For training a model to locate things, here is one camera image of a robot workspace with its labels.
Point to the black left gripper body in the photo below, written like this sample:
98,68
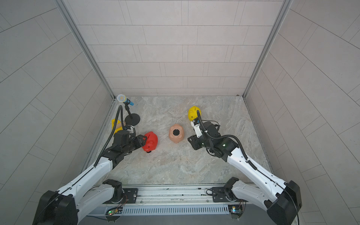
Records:
132,145

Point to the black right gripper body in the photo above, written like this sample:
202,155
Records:
207,143

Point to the red piggy bank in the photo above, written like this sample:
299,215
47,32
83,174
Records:
152,142

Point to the pink piggy bank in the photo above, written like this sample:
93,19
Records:
180,137

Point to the black plug front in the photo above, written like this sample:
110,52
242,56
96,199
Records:
176,132

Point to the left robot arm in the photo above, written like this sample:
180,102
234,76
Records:
74,201

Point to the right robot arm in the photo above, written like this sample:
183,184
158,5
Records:
280,199

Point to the yellow piggy bank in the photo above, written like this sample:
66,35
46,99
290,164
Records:
193,113

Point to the toy microphone on stand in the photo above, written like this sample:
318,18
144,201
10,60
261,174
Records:
132,119

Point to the right circuit board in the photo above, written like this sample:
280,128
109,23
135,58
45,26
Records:
236,211

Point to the circuit board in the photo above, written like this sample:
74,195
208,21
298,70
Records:
236,211
114,211

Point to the left circuit board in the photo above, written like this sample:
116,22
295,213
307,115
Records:
114,211

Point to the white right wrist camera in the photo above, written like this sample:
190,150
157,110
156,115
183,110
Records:
196,126

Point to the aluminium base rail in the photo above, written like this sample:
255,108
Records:
180,197

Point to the aluminium corner post left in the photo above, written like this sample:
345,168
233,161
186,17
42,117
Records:
80,40

